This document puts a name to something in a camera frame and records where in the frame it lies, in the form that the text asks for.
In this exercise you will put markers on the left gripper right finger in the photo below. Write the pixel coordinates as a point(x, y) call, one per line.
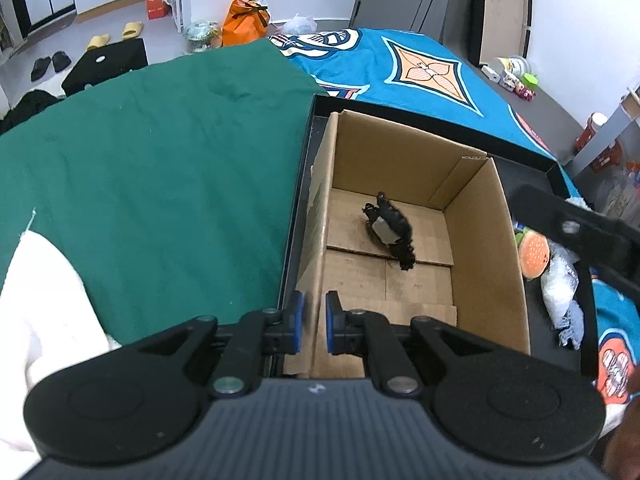
point(404, 361)

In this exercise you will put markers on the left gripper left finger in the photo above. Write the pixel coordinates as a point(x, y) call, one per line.
point(229, 360)

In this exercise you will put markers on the white fuzzy cloth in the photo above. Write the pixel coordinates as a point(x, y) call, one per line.
point(558, 286)

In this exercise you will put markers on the burger plush toy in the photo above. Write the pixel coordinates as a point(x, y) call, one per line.
point(533, 253)

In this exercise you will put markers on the blue-grey rag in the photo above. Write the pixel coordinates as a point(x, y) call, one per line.
point(571, 328)

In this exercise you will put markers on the brown cardboard box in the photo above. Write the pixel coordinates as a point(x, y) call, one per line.
point(466, 272)

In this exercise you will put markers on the black shallow tray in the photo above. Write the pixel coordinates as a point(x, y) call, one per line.
point(517, 166)

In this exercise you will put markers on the red white can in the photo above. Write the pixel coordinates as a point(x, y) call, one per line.
point(594, 122)

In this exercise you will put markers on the white metal table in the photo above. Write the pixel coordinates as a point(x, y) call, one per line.
point(624, 115)

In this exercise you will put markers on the grey bench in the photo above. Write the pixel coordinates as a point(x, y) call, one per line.
point(545, 117)

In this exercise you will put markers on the green cloth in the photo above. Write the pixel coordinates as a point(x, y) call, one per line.
point(170, 189)

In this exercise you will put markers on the green lidded cup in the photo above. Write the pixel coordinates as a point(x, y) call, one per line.
point(530, 81)

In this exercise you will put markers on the white pillow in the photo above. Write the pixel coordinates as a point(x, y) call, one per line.
point(47, 324)

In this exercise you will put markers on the white jar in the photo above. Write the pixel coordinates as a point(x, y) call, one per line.
point(515, 65)

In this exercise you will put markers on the blue patterned blanket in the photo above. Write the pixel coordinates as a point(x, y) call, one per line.
point(413, 72)

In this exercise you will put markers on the leaning black framed board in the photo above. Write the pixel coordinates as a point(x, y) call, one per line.
point(499, 28)

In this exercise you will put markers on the black stool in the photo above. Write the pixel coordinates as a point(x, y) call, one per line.
point(105, 63)

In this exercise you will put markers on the black clothing pile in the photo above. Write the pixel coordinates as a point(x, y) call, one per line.
point(30, 105)

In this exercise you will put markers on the clear plastic bag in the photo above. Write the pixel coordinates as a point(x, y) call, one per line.
point(202, 36)

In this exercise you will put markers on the orange gift bag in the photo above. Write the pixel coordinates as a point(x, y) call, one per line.
point(245, 22)

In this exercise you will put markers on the white plastic bag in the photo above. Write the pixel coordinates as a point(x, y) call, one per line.
point(299, 25)

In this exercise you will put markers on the black slipper right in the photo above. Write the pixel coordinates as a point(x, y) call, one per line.
point(60, 61)

